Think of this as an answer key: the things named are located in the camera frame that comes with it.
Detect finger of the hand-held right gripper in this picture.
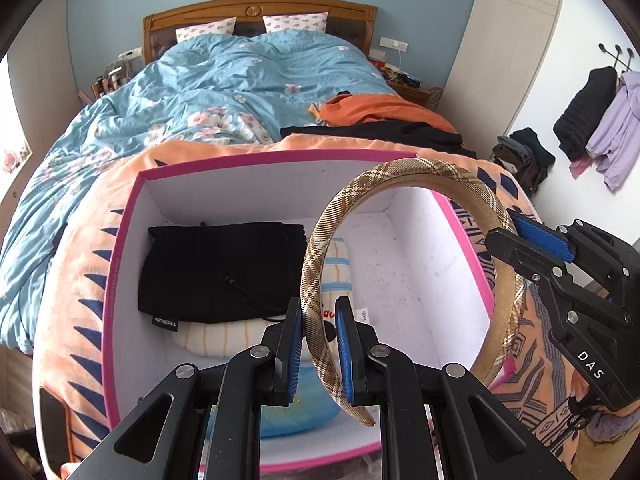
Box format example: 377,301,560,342
484,228,556,286
512,212,576,264

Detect cluttered wooden nightstand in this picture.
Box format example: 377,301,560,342
370,57,441,108

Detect black coat hooks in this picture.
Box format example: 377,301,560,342
597,42,640,73

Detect black drawstring pouch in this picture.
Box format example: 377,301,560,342
138,221,308,333

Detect orange patterned blanket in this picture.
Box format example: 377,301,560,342
32,135,640,480

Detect dark clothes pile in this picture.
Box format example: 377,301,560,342
491,127,557,198

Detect blue glasses case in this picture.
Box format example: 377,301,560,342
259,360,343,438

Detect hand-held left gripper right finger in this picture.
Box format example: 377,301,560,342
334,296,576,480

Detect pink cardboard box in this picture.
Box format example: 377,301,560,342
102,150,521,473

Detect orange cloth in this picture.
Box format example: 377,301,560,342
315,92,458,133

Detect black cloth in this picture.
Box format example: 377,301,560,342
280,120,478,158

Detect lilac hoodie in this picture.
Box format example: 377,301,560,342
585,71,640,192

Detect smartphone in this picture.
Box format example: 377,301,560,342
39,387,68,465

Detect white spotted pillow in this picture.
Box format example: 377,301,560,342
263,11,329,35
175,16,237,43

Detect blue floral duvet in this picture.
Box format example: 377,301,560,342
0,30,401,356

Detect striped zipper pouch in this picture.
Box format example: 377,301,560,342
172,240,371,358

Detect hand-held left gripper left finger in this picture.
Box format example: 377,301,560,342
65,297,306,480

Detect bedside bottles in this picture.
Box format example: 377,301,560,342
90,57,136,101

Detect wooden headboard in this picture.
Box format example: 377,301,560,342
142,0,379,66

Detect plaid headband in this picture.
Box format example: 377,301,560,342
300,157,527,427

